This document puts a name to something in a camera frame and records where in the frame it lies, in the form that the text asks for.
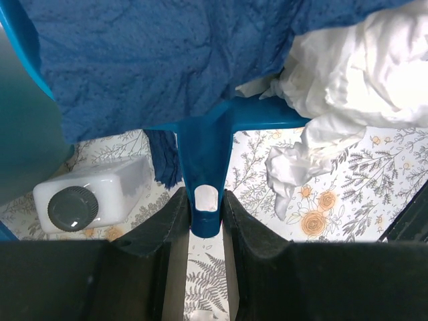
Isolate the blue plastic dustpan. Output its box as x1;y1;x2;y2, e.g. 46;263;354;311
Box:
1;1;308;238

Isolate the white tissue paper scrap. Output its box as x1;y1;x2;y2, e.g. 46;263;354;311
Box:
235;1;427;219

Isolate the teal plastic waste bin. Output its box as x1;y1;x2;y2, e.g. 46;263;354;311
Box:
1;31;74;205

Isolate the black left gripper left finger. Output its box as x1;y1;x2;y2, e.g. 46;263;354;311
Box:
1;188;187;320

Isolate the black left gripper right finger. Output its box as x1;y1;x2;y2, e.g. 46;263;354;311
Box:
222;191;427;320

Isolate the long dark blue paper scrap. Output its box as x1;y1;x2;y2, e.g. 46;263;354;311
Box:
19;0;415;190

